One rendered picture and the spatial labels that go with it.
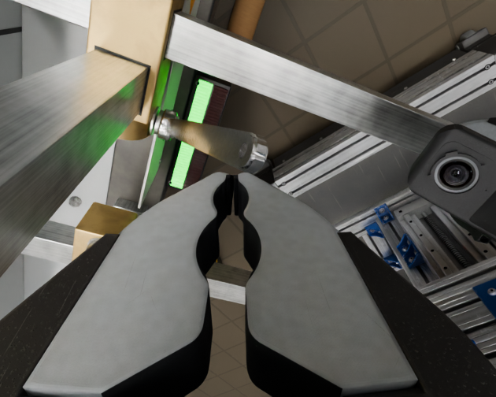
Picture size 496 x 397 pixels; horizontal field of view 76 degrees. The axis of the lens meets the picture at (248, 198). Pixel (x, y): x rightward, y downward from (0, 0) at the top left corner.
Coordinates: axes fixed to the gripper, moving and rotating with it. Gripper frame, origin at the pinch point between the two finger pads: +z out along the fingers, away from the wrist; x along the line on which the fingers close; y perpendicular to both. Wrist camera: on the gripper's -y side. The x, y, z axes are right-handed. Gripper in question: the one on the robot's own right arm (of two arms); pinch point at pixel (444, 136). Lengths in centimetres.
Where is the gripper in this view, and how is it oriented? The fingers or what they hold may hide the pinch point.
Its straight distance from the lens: 36.4
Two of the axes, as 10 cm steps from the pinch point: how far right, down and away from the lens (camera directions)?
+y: 9.4, 2.9, 2.0
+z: -0.2, -5.4, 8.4
